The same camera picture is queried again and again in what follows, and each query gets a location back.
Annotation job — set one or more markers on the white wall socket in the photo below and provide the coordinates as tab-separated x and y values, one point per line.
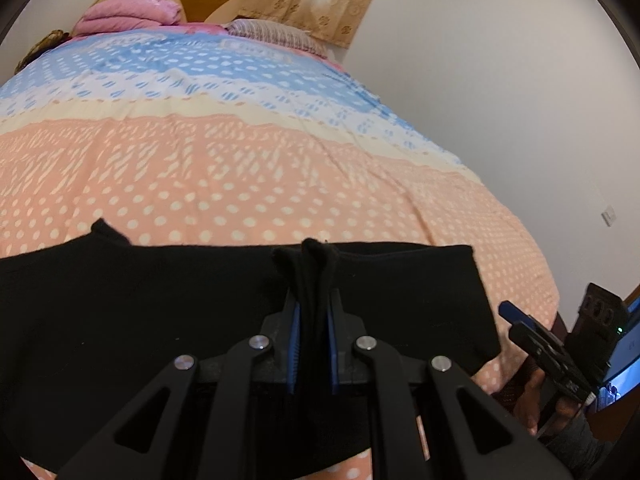
609	216

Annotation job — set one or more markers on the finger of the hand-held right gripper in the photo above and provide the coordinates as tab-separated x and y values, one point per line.
545	355
512	310

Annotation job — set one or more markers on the folded pink blanket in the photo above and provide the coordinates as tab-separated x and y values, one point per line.
130	12

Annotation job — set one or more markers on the black pants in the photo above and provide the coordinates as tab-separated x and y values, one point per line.
125	320

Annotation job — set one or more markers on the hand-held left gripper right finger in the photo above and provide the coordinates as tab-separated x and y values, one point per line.
333	347

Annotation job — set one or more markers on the dark mesh chair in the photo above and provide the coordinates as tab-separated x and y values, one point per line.
510	390

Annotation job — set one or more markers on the blue lit screen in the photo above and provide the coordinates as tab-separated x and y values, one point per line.
627	350

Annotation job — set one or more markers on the striped pillow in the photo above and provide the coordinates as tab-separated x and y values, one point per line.
270	32

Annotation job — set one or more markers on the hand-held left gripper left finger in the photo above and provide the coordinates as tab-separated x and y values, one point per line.
295	345

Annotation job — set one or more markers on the polka dot bedspread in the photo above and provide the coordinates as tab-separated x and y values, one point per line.
250	160

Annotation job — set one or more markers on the beige floral curtain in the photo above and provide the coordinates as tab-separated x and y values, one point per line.
320	10

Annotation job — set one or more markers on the person's right hand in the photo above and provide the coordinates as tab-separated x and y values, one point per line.
532	400

